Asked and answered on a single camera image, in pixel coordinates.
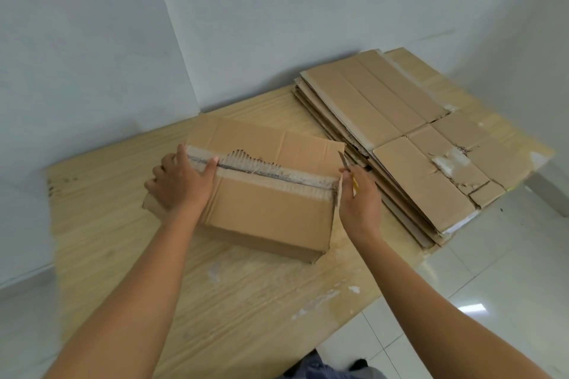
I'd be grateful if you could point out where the person's left hand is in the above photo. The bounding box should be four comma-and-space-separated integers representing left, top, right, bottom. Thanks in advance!
144, 144, 219, 215

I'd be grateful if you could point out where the person's right hand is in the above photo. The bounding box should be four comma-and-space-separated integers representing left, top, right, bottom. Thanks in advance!
337, 165, 384, 247

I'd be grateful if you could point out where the yellow utility knife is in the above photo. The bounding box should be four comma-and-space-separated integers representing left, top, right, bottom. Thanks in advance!
337, 151, 360, 194

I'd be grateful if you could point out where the person's left forearm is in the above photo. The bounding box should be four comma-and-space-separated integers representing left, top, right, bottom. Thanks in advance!
44, 210, 210, 379

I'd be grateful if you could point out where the person's right forearm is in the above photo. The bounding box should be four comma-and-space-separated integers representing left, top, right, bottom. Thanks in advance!
346, 232, 552, 379

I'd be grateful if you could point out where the light wooden table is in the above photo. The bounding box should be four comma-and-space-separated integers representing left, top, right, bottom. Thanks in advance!
44, 46, 557, 379

